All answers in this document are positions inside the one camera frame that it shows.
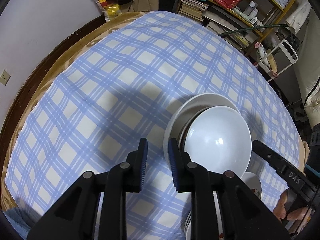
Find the white utility cart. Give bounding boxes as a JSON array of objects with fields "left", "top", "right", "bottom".
[{"left": 255, "top": 40, "right": 298, "bottom": 82}]

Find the stack of books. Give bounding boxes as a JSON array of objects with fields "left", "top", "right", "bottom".
[{"left": 178, "top": 0, "right": 209, "bottom": 22}]

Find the person's right hand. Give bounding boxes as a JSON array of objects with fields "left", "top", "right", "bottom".
[{"left": 272, "top": 189, "right": 312, "bottom": 222}]

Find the upper wall socket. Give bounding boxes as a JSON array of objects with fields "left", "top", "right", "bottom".
[{"left": 0, "top": 70, "right": 11, "bottom": 86}]

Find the red patterned bowl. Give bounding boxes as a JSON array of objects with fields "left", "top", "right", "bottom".
[
  {"left": 183, "top": 106, "right": 252, "bottom": 177},
  {"left": 178, "top": 114, "right": 199, "bottom": 151}
]

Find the white folded mattress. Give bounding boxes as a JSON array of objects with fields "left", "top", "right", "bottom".
[{"left": 294, "top": 10, "right": 319, "bottom": 127}]

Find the yellow snack bag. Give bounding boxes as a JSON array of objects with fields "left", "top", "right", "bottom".
[{"left": 94, "top": 0, "right": 121, "bottom": 22}]

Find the blue plaid tablecloth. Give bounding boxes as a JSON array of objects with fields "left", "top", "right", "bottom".
[{"left": 2, "top": 11, "right": 299, "bottom": 239}]

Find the large plain white bowl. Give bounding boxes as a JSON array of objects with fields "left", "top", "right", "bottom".
[{"left": 163, "top": 93, "right": 240, "bottom": 167}]

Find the wooden bookshelf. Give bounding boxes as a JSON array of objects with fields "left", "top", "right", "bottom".
[{"left": 176, "top": 0, "right": 296, "bottom": 55}]

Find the cherry plate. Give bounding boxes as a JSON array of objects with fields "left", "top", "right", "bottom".
[{"left": 184, "top": 172, "right": 262, "bottom": 240}]

